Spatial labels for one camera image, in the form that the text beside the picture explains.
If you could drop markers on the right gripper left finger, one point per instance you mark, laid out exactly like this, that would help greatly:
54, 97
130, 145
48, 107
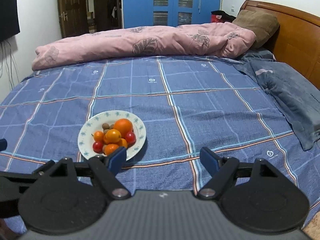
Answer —
102, 171

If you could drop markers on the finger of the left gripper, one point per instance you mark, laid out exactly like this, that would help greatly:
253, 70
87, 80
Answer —
3, 144
28, 177

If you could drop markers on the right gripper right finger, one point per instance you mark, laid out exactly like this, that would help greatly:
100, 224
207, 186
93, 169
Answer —
224, 173

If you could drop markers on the front small mandarin orange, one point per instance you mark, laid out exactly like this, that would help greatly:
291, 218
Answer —
109, 149

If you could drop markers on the front red cherry tomato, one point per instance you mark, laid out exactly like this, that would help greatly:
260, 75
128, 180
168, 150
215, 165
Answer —
98, 147

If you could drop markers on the white floral plate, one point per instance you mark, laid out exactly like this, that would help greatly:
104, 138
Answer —
85, 136

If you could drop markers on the yellow-orange citrus fruit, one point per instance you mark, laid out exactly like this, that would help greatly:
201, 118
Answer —
112, 136

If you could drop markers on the red cherry tomato in pile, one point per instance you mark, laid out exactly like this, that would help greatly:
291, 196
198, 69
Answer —
130, 138

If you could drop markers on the large orange on plate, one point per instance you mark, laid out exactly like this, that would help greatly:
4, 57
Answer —
124, 126

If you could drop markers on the blue plaid bed sheet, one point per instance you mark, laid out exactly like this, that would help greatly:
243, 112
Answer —
186, 103

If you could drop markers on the grey-blue blanket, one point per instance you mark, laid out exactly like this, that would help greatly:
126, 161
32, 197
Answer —
295, 96

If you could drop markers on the pink rolled quilt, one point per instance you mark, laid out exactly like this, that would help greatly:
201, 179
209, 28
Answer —
213, 39

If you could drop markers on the wooden headboard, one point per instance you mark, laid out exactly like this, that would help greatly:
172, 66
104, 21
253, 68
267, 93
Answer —
296, 42

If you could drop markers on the brown pillow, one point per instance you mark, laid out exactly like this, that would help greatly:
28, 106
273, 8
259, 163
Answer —
264, 25

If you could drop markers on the red and black bag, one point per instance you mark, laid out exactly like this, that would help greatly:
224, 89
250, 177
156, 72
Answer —
219, 16

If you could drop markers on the brown wooden door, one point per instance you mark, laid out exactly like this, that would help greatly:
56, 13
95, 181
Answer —
72, 17

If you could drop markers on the blue wardrobe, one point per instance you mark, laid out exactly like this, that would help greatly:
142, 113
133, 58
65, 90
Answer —
173, 13

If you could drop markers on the black wall television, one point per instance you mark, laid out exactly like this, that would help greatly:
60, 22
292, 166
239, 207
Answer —
9, 24

